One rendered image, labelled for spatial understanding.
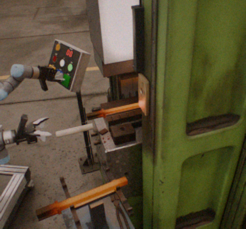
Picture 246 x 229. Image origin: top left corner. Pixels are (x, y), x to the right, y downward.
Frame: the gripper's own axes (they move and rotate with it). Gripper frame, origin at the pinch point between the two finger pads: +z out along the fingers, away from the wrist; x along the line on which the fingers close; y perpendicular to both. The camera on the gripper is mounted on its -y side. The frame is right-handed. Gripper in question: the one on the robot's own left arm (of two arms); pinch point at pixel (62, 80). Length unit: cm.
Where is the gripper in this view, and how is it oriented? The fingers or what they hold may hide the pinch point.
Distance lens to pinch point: 190.2
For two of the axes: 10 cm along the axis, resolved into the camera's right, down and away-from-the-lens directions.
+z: 6.6, 0.4, 7.5
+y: 3.3, -9.1, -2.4
